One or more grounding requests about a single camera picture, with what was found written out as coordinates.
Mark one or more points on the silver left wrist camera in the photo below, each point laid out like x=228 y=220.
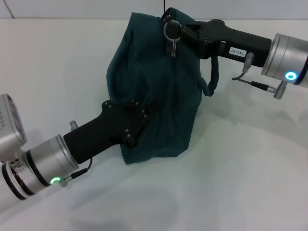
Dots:
x=9 y=130

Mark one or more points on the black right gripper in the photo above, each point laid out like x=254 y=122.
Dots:
x=235 y=43

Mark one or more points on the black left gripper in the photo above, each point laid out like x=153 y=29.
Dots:
x=108 y=130

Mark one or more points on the dark teal insulated lunch bag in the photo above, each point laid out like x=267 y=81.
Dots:
x=168 y=96

